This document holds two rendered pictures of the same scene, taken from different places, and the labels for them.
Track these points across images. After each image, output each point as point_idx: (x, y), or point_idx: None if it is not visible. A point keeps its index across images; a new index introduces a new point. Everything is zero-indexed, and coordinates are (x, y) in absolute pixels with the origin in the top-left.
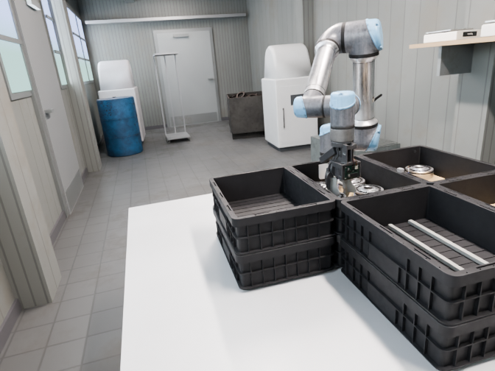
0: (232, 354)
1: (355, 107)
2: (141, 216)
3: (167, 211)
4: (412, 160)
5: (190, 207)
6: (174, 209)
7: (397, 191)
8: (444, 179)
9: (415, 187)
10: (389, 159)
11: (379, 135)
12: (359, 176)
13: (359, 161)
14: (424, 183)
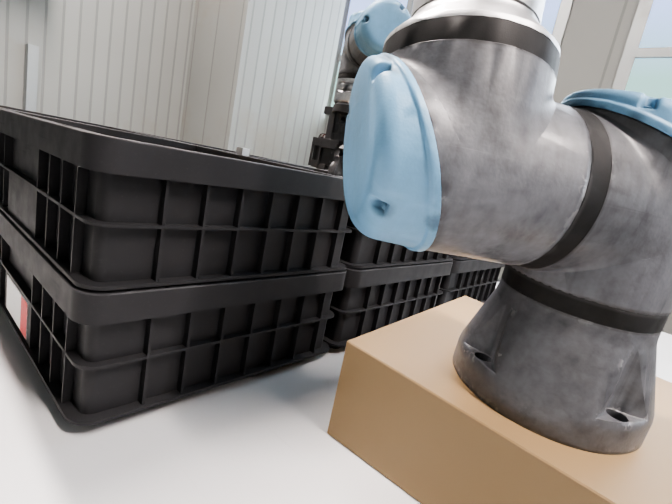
0: None
1: (345, 41)
2: (667, 337)
3: (665, 347)
4: (150, 222)
5: (666, 358)
6: (671, 352)
7: (249, 155)
8: (169, 140)
9: (223, 150)
10: (266, 203)
11: (359, 129)
12: (309, 163)
13: (314, 137)
14: (207, 147)
